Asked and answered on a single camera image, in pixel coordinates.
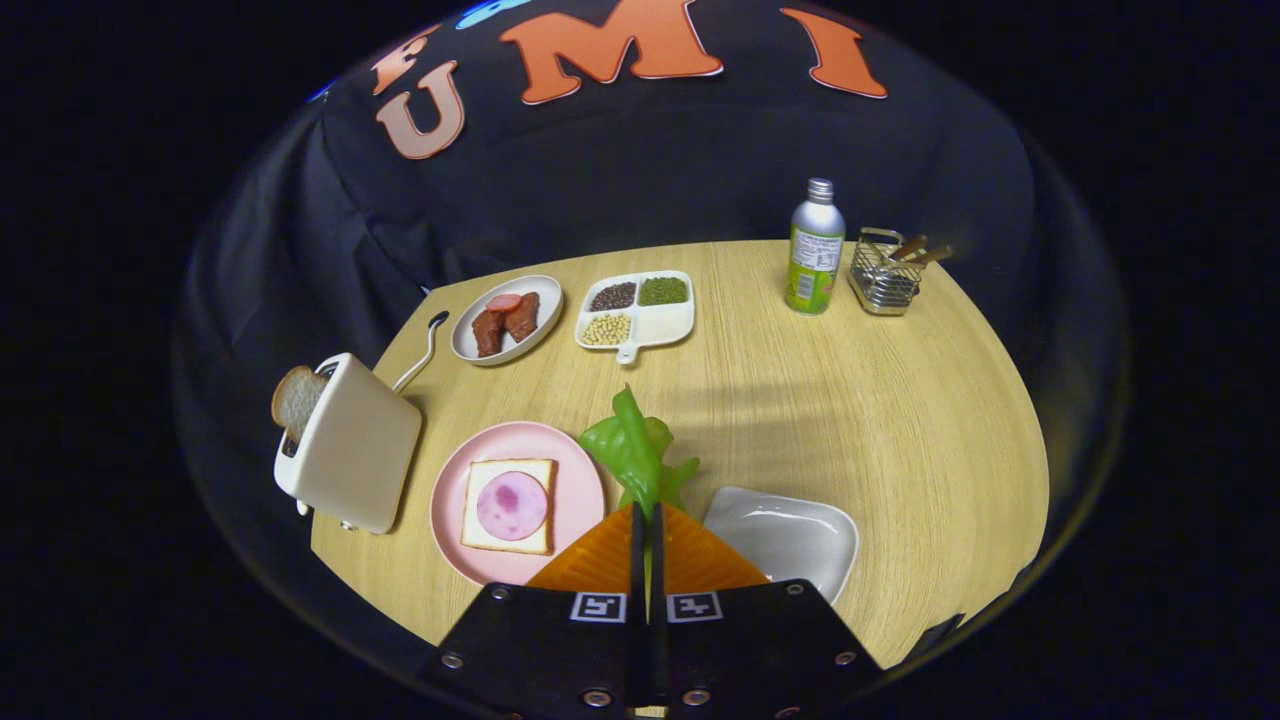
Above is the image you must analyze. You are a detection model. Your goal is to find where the black backdrop cloth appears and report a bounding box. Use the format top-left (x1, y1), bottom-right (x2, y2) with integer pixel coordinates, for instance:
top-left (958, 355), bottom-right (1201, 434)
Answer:
top-left (175, 0), bottom-right (1131, 691)

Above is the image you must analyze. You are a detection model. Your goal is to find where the green label metal bottle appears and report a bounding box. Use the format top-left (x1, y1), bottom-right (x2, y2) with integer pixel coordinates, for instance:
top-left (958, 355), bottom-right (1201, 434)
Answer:
top-left (784, 178), bottom-right (847, 317)

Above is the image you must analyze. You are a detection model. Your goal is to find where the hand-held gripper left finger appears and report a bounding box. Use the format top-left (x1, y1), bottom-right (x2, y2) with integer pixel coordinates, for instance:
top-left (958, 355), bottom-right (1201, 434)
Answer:
top-left (418, 503), bottom-right (647, 717)

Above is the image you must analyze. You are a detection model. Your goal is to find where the green lettuce leaf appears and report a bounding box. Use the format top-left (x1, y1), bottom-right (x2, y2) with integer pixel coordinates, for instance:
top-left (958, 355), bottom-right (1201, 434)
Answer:
top-left (578, 384), bottom-right (701, 521)

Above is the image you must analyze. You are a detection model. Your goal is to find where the metal wire basket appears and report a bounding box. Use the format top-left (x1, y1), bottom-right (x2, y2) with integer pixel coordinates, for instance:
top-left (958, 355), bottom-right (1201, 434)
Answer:
top-left (848, 228), bottom-right (926, 317)

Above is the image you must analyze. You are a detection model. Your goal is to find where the white toaster cable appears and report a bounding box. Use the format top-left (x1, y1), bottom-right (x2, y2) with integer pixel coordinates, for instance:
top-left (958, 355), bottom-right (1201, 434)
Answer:
top-left (392, 318), bottom-right (441, 393)

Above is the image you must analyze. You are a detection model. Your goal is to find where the toasted bread slice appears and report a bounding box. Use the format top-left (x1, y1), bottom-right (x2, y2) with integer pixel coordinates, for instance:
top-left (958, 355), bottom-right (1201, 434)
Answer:
top-left (271, 365), bottom-right (331, 447)

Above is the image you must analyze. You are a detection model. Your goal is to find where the white toaster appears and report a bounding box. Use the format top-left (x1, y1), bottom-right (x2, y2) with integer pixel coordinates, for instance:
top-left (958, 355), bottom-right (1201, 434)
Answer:
top-left (273, 352), bottom-right (424, 535)

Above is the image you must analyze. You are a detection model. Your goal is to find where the white bread slice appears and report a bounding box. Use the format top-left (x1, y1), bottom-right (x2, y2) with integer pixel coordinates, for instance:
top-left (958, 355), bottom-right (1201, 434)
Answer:
top-left (460, 458), bottom-right (558, 556)

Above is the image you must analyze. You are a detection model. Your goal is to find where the small white dish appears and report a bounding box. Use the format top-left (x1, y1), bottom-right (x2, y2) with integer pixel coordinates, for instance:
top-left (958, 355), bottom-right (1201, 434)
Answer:
top-left (703, 486), bottom-right (860, 605)

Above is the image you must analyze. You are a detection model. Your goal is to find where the round white plate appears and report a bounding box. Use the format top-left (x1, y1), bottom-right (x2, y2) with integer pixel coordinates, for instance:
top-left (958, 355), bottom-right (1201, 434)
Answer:
top-left (451, 275), bottom-right (564, 367)

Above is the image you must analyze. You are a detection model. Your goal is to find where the pink plate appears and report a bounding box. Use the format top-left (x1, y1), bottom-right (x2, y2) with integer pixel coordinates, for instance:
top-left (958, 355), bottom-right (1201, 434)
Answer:
top-left (430, 421), bottom-right (607, 587)

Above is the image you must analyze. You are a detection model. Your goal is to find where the white divided dish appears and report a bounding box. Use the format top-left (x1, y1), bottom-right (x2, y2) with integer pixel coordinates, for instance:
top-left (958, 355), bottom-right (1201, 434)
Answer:
top-left (574, 270), bottom-right (696, 365)

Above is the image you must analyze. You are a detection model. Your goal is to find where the short brown meat piece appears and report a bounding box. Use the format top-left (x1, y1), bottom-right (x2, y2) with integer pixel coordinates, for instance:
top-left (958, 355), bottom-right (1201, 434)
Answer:
top-left (503, 291), bottom-right (541, 344)

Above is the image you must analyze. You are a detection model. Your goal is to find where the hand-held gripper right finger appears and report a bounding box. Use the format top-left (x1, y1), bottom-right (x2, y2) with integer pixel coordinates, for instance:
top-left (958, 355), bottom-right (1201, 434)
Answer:
top-left (650, 503), bottom-right (886, 717)

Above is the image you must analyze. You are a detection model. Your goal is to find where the pink ham slice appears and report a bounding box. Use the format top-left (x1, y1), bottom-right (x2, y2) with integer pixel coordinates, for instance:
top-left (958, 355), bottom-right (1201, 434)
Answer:
top-left (476, 471), bottom-right (550, 542)

